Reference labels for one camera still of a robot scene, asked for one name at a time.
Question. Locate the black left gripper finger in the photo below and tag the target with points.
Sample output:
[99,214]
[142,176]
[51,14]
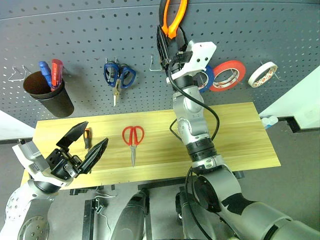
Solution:
[72,133]
[95,156]

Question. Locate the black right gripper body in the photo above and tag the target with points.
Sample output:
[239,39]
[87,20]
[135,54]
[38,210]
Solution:
[175,66]

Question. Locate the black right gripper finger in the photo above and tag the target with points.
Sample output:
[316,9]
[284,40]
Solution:
[182,41]
[163,47]

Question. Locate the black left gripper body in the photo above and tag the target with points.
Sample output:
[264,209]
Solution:
[60,162]

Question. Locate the orange black needle-nose pliers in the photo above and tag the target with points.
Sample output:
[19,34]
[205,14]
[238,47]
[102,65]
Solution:
[170,32]

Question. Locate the white tape roll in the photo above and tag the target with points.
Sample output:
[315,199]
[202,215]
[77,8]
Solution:
[252,80]

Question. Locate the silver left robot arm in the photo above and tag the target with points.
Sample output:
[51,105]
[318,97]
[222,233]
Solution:
[22,207]

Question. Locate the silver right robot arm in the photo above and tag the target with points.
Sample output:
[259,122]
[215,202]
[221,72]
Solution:
[195,125]

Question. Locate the grey pegboard panel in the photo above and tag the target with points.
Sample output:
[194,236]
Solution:
[75,37]

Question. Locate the black cup holder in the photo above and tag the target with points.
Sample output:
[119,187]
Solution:
[57,105]

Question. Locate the blue tape roll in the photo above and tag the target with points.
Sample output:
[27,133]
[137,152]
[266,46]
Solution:
[210,80]

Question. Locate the red tape roll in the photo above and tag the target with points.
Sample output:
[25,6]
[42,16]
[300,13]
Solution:
[225,65]

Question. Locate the silver scissors hook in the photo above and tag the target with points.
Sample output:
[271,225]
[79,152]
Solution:
[111,60]

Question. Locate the silver double prong hook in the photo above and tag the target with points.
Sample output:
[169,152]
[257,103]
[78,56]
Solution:
[277,78]

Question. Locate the white blue plastic bottle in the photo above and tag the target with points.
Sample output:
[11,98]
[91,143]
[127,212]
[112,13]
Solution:
[266,123]
[273,119]

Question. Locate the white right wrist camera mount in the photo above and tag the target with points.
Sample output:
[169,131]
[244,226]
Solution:
[200,55]

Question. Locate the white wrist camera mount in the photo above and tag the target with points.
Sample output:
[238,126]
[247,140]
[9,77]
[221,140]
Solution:
[200,55]
[27,152]

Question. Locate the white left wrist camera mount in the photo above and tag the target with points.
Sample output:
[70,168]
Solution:
[27,152]

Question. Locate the black metal table frame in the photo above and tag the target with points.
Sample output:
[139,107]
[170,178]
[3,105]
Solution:
[155,185]

